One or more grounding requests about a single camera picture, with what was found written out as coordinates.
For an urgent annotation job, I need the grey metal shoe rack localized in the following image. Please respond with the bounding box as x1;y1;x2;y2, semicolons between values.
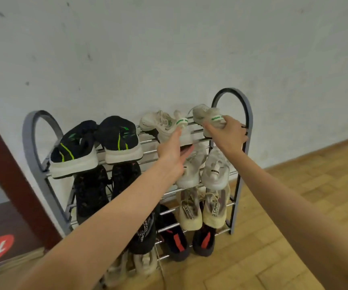
22;88;253;264

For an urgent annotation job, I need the person's right forearm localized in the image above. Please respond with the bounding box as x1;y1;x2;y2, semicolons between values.
231;149;348;290

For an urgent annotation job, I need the black sneaker with green stripes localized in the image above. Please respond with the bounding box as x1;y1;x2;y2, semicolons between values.
49;120;99;179
95;115;144;165

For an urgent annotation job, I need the black sneaker with red stripe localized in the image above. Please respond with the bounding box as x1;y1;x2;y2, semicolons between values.
157;205;190;262
192;223;216;257

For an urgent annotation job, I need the person's left forearm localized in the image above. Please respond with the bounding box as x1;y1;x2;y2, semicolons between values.
17;161;179;290

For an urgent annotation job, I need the off-white chunky sneaker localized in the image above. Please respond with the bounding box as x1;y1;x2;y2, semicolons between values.
104;252;130;287
133;249;159;277

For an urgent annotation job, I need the cream knit sneaker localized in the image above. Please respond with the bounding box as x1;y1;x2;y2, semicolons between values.
202;184;231;229
176;186;205;231

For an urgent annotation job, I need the dark board with red circle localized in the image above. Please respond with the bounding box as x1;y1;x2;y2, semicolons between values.
0;202;45;270

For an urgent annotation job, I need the beige sneaker with green tab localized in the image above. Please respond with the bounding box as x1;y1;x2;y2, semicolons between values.
139;110;194;147
192;104;227;138

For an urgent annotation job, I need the white mesh sneaker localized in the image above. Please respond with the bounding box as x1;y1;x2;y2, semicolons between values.
176;143;208;189
201;147;231;191

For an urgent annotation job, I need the person's right hand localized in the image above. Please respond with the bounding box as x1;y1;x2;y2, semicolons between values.
204;115;249;157

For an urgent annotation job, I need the plain black sneaker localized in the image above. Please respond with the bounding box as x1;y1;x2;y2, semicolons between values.
74;165;111;224
111;161;142;200

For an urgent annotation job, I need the red-brown door frame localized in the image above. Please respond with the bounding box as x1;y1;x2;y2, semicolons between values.
0;102;63;250

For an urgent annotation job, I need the person's left hand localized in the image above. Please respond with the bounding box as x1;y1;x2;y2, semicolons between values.
157;127;194;184

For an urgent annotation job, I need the black sneaker with lettered strap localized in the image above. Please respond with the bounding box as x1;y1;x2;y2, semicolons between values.
128;208;158;255

